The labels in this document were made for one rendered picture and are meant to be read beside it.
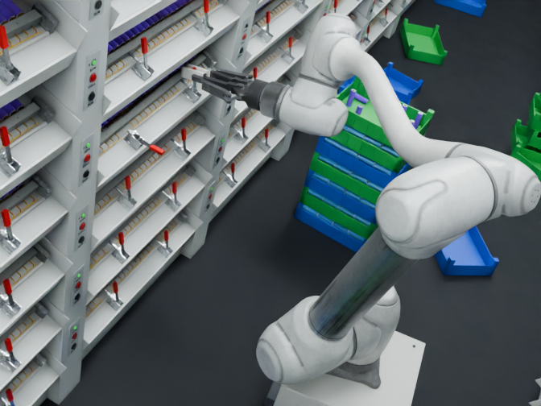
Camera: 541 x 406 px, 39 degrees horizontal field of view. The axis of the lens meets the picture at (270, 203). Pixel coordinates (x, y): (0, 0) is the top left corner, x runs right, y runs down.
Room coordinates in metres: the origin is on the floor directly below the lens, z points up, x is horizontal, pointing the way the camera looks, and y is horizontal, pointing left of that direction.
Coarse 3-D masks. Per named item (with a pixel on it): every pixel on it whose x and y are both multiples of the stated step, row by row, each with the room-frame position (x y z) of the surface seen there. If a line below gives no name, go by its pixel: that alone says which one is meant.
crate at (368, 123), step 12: (360, 84) 2.35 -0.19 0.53; (348, 96) 2.32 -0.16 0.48; (348, 108) 2.25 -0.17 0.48; (372, 108) 2.29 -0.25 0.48; (408, 108) 2.29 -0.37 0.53; (348, 120) 2.15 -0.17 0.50; (360, 120) 2.14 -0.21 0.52; (372, 120) 2.22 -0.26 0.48; (420, 120) 2.27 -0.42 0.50; (372, 132) 2.12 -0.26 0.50; (420, 132) 2.17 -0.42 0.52
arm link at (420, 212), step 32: (448, 160) 1.14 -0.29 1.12; (384, 192) 1.06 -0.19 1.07; (416, 192) 1.04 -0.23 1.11; (448, 192) 1.06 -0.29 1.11; (480, 192) 1.10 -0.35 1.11; (384, 224) 1.03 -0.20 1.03; (416, 224) 1.00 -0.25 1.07; (448, 224) 1.03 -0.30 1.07; (384, 256) 1.08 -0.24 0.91; (416, 256) 1.05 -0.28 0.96; (352, 288) 1.11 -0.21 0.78; (384, 288) 1.10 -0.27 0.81; (288, 320) 1.18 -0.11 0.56; (320, 320) 1.14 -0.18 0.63; (352, 320) 1.12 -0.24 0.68; (256, 352) 1.15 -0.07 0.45; (288, 352) 1.11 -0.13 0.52; (320, 352) 1.11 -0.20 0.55; (352, 352) 1.21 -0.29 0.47
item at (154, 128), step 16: (208, 48) 1.84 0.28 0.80; (208, 64) 1.81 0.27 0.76; (224, 64) 1.82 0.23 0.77; (208, 96) 1.72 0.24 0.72; (144, 112) 1.52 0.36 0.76; (160, 112) 1.56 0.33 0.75; (176, 112) 1.59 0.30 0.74; (128, 128) 1.45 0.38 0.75; (144, 128) 1.48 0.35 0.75; (160, 128) 1.51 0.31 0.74; (128, 144) 1.40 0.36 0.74; (112, 160) 1.33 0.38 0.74; (128, 160) 1.36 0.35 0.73; (112, 176) 1.31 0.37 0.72; (96, 192) 1.26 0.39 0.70
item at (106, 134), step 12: (192, 60) 1.77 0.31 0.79; (180, 72) 1.70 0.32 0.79; (168, 84) 1.63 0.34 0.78; (156, 96) 1.57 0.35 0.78; (168, 96) 1.61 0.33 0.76; (132, 108) 1.49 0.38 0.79; (144, 108) 1.51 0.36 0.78; (156, 108) 1.55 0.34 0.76; (120, 120) 1.43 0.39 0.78; (108, 132) 1.37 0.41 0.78; (108, 144) 1.35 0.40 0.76
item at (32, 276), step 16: (32, 256) 1.13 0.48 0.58; (48, 256) 1.14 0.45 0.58; (64, 256) 1.14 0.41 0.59; (16, 272) 1.08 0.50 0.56; (32, 272) 1.10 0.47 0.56; (48, 272) 1.13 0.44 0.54; (64, 272) 1.14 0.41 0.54; (0, 288) 1.03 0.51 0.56; (16, 288) 1.05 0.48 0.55; (32, 288) 1.07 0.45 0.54; (48, 288) 1.09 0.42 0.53; (0, 304) 1.00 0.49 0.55; (16, 304) 1.00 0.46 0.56; (32, 304) 1.04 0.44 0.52; (0, 320) 0.97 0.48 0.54; (16, 320) 1.00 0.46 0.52; (0, 336) 0.96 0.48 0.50
